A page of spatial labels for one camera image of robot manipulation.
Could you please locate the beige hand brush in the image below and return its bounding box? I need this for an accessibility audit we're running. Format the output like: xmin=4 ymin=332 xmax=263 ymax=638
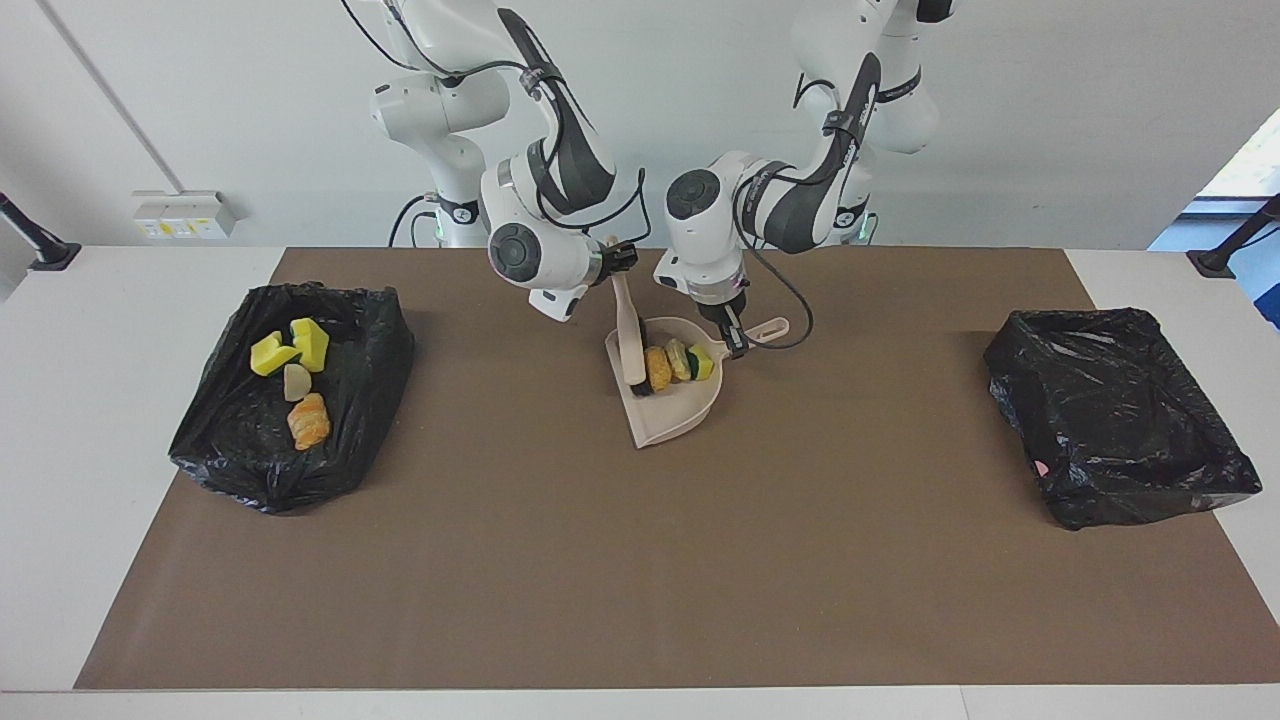
xmin=606 ymin=236 xmax=656 ymax=399

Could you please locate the beige plastic dustpan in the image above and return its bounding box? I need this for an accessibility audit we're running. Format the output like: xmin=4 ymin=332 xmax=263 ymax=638
xmin=604 ymin=316 xmax=792 ymax=450

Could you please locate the notched yellow sponge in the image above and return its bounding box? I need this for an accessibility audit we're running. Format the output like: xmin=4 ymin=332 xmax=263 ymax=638
xmin=289 ymin=317 xmax=331 ymax=374

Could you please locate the striped orange croissant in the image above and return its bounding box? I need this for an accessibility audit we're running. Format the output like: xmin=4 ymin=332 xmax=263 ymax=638
xmin=287 ymin=392 xmax=332 ymax=452

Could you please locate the thick yellow sponge block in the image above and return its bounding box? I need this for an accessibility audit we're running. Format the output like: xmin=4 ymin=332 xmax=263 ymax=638
xmin=249 ymin=330 xmax=302 ymax=378

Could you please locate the black bag-lined bin pink mark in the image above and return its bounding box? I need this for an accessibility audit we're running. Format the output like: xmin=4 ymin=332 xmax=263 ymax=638
xmin=983 ymin=307 xmax=1264 ymax=532

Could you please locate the brown table mat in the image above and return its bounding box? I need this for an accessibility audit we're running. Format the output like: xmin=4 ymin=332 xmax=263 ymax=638
xmin=73 ymin=247 xmax=1280 ymax=691

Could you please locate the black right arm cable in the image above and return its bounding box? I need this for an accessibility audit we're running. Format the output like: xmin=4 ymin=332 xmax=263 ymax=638
xmin=340 ymin=0 xmax=646 ymax=233

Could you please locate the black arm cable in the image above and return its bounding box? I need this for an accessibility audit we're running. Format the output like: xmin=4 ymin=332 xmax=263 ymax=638
xmin=340 ymin=0 xmax=646 ymax=233
xmin=735 ymin=75 xmax=863 ymax=351

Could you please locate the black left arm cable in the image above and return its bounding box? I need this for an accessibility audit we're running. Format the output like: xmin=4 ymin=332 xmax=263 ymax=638
xmin=735 ymin=75 xmax=863 ymax=351

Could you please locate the black base cable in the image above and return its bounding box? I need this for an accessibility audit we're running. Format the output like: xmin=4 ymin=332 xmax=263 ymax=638
xmin=388 ymin=193 xmax=441 ymax=248

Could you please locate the white wall socket box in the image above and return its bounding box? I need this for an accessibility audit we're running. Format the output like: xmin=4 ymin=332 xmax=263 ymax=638
xmin=132 ymin=190 xmax=239 ymax=241

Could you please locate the white wall conduit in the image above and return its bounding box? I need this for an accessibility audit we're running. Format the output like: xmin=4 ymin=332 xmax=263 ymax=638
xmin=38 ymin=0 xmax=191 ymax=196

